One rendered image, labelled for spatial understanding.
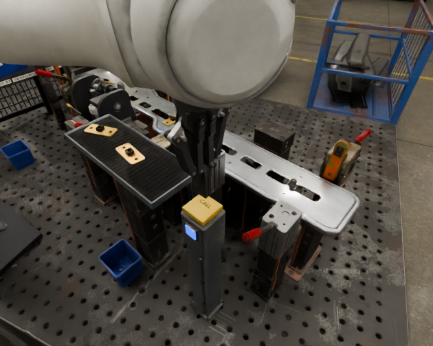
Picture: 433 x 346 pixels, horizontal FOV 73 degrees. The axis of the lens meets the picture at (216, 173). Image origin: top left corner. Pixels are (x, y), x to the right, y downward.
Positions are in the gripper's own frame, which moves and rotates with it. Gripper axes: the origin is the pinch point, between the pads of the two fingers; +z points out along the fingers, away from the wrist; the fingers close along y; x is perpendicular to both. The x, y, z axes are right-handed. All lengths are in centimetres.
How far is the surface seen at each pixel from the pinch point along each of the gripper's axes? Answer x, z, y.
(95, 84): 62, 6, 13
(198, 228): -1.9, 9.4, -3.6
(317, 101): 72, 107, 237
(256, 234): -10.7, 11.1, 3.9
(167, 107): 58, 23, 38
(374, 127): -2, 53, 133
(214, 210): -2.5, 7.1, 0.6
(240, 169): 11.9, 23.1, 28.3
